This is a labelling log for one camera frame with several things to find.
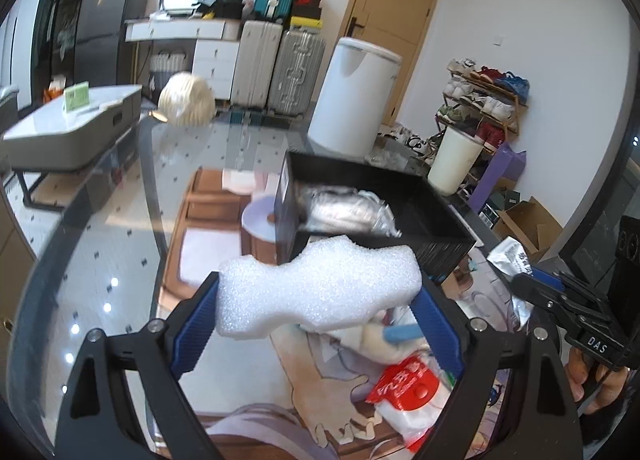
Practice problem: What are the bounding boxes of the silver suitcase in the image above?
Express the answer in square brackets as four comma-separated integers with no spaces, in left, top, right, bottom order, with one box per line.
[268,30,326,117]

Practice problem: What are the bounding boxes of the green tissue box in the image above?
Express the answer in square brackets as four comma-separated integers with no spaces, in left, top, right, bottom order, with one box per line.
[63,81,90,112]

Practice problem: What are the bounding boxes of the silver foil packet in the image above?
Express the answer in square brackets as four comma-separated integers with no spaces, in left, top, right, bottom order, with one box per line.
[488,236,533,328]

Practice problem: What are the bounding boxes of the bagged grey striped cloth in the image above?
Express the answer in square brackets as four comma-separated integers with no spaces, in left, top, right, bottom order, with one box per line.
[296,185,402,238]

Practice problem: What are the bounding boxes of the wooden shoe rack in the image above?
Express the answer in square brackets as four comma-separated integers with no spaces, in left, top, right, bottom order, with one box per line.
[435,58,529,154]

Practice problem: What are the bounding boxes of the wooden door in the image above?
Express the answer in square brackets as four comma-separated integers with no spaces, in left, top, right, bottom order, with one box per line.
[340,0,438,125]

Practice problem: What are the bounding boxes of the white drawer desk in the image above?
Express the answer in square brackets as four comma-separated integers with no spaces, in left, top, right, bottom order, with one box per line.
[125,18,241,101]

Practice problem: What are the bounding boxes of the white suitcase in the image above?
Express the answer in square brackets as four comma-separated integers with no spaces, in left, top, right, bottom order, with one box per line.
[231,20,283,109]

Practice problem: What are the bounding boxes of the red white balloon glue bag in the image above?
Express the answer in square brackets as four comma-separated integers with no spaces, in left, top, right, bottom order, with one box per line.
[366,353,451,452]

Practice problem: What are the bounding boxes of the white tall appliance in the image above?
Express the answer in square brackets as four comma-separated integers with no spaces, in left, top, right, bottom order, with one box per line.
[307,37,402,159]

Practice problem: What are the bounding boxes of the brown cardboard box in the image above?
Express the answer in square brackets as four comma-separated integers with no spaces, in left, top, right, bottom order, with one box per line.
[494,197,563,263]

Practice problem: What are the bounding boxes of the cream cylindrical bin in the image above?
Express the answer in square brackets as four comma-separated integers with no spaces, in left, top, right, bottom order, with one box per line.
[427,127,484,196]

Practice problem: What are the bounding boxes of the white foam piece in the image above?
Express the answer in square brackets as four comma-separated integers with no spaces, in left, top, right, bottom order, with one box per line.
[215,236,422,340]

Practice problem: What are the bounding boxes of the anime print desk mat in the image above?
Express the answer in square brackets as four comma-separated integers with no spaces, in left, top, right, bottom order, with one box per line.
[154,167,532,460]

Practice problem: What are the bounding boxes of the purple box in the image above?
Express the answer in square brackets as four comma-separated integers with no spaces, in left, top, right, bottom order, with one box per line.
[466,142,527,213]

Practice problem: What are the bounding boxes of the white coffee table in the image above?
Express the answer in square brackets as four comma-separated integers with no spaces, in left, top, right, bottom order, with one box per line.
[1,84,142,212]

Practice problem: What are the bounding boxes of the cream yarn bundle in bag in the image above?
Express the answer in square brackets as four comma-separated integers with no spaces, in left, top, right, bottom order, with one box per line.
[157,72,216,127]

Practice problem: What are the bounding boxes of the black cardboard box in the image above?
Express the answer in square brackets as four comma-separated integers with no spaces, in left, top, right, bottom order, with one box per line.
[274,151,476,283]

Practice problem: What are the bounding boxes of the green white packet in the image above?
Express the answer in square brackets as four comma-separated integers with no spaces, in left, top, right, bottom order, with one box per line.
[437,367,457,391]

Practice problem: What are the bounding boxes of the black refrigerator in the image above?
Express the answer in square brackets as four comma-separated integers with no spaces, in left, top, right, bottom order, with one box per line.
[30,0,148,103]

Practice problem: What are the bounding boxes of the person's right hand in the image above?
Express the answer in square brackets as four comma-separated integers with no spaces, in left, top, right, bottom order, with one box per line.
[565,347,629,416]

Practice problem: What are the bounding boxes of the stacked shoe boxes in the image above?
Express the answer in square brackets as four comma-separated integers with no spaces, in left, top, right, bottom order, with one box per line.
[290,0,323,30]

